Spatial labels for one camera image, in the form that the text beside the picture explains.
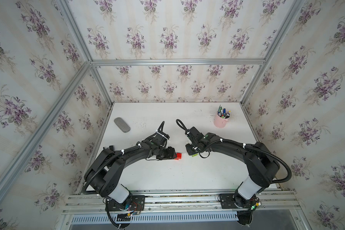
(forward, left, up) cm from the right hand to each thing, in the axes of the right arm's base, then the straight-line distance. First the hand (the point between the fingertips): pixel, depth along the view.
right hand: (191, 150), depth 89 cm
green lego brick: (-5, 0, +3) cm, 6 cm away
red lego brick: (-5, +8, 0) cm, 9 cm away
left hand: (-5, +11, 0) cm, 12 cm away
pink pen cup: (+20, -21, +7) cm, 30 cm away
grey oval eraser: (+20, +50, -1) cm, 54 cm away
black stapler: (0, +52, 0) cm, 52 cm away
